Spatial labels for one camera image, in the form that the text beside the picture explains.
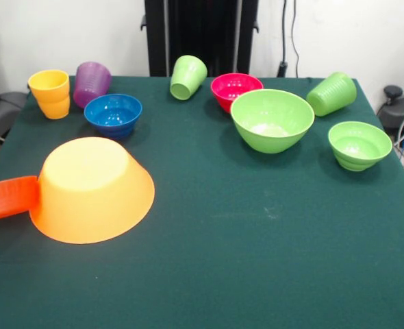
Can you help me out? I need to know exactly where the red bowl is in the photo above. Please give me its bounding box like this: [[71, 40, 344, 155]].
[[0, 175, 39, 223]]

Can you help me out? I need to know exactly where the yellow ribbed cup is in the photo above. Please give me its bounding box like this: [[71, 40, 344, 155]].
[[28, 69, 71, 120]]

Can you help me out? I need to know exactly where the large orange bowl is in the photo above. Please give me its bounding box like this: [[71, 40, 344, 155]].
[[29, 136, 156, 245]]

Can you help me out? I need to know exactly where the black chair base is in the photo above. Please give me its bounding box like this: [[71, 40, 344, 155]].
[[0, 44, 38, 138], [376, 84, 404, 150]]

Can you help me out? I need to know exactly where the purple cup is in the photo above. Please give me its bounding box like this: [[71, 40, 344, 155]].
[[73, 61, 112, 109]]

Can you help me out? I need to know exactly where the blue ribbed bowl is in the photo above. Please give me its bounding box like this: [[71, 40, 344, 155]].
[[84, 94, 143, 140]]

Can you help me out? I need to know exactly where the green ribbed cup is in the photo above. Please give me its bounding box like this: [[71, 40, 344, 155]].
[[169, 55, 208, 101]]

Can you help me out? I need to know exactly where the dark green tablecloth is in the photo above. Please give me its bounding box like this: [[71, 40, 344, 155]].
[[0, 75, 404, 329]]

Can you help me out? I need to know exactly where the pink bowl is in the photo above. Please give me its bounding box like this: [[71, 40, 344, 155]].
[[210, 73, 264, 114]]

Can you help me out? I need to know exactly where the large green bowl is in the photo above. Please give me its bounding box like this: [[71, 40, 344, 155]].
[[230, 88, 316, 154]]

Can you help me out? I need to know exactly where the green smooth cup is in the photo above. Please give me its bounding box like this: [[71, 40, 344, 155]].
[[305, 71, 357, 117]]

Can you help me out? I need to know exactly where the small green ribbed bowl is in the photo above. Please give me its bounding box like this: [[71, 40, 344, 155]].
[[327, 121, 393, 172]]

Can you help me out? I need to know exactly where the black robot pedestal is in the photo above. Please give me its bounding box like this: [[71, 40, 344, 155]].
[[140, 0, 260, 78]]

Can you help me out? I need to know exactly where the black wall cable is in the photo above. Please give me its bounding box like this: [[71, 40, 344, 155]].
[[277, 0, 301, 79]]

